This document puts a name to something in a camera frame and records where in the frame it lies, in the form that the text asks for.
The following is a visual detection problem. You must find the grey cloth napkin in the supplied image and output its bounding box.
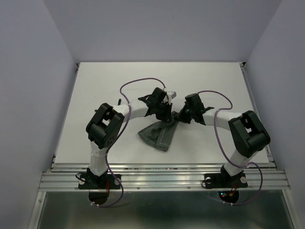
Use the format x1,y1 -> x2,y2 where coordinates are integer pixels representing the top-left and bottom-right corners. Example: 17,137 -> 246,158
138,111 -> 178,152

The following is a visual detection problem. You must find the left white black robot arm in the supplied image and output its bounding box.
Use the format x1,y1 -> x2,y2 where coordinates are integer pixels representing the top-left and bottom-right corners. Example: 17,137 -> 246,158
79,95 -> 173,189

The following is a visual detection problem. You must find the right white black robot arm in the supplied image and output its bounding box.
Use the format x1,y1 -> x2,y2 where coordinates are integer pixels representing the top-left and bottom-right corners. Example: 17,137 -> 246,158
175,104 -> 271,189

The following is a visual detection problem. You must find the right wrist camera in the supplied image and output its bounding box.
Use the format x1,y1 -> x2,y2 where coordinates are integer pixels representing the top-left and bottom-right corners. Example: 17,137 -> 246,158
185,94 -> 204,111

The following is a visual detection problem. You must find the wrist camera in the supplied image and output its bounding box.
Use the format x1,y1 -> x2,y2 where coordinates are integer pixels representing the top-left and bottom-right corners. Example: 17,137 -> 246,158
151,87 -> 178,103
185,94 -> 204,111

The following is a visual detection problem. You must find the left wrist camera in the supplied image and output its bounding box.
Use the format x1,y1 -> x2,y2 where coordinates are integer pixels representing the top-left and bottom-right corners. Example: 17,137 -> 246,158
151,87 -> 178,103

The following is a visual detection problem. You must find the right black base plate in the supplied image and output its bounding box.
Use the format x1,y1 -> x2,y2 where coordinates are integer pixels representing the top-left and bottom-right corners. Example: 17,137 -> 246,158
201,173 -> 248,190

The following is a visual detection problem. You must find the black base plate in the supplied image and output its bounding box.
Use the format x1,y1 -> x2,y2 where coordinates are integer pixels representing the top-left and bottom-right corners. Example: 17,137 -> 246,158
76,173 -> 121,190
201,173 -> 248,190

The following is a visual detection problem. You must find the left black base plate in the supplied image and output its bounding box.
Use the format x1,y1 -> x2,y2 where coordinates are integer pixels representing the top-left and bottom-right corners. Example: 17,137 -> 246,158
76,173 -> 121,190

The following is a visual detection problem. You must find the aluminium frame rail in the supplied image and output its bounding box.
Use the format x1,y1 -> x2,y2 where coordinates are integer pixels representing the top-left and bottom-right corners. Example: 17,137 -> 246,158
39,163 -> 290,192

